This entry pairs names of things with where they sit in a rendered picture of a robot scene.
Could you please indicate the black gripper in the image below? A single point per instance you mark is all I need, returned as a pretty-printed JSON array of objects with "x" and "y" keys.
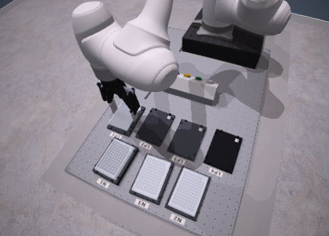
[{"x": 109, "y": 88}]

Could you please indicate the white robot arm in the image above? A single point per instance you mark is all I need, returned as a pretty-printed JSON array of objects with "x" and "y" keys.
[{"x": 139, "y": 53}]

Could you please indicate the white button panel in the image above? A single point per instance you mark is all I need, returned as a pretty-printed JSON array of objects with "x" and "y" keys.
[{"x": 194, "y": 88}]

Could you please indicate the white label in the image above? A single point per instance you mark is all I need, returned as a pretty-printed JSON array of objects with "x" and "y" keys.
[
  {"x": 141, "y": 203},
  {"x": 215, "y": 172},
  {"x": 177, "y": 219},
  {"x": 115, "y": 135},
  {"x": 103, "y": 183},
  {"x": 146, "y": 146},
  {"x": 178, "y": 160}
]

